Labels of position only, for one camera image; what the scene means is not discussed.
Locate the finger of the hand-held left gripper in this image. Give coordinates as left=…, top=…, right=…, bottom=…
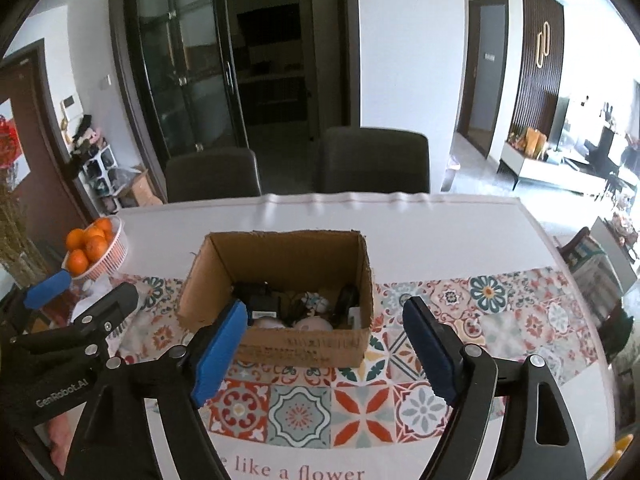
left=10, top=282, right=140, bottom=361
left=0, top=270, right=72, bottom=341

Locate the gold wall ornament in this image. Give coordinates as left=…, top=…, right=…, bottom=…
left=535, top=22, right=552, bottom=69

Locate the brown wooden door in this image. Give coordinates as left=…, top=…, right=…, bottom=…
left=0, top=39, right=101, bottom=226

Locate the white basket of oranges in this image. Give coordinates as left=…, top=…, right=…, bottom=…
left=61, top=216, right=130, bottom=281

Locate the white shoe rack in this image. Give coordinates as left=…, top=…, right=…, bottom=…
left=79, top=144, right=122, bottom=212

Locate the dark dining chair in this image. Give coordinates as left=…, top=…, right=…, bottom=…
left=314, top=126, right=431, bottom=194
left=165, top=147, right=262, bottom=204

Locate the dried plant bundle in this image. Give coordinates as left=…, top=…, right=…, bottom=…
left=0, top=160, right=47, bottom=292

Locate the cushioned side chair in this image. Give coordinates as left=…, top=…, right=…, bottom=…
left=559, top=226, right=625, bottom=313

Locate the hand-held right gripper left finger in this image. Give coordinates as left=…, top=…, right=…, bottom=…
left=65, top=300, right=251, bottom=480

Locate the glass sliding door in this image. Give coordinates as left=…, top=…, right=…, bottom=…
left=109, top=0, right=362, bottom=162

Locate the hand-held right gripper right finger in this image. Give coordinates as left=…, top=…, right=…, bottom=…
left=402, top=296, right=588, bottom=480

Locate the wall intercom panel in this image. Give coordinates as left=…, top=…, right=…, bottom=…
left=60, top=95, right=84, bottom=122

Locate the small cardboard box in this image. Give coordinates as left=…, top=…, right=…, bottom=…
left=129, top=166, right=164, bottom=207

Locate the round pink white mouse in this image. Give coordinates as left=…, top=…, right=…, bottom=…
left=294, top=315, right=334, bottom=331

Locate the white tv cabinet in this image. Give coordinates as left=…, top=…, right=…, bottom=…
left=496, top=139, right=603, bottom=197

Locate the black power adapter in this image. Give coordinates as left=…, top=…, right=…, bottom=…
left=234, top=282, right=282, bottom=322

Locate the red hanging decoration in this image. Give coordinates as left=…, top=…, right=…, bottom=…
left=0, top=115, right=19, bottom=167

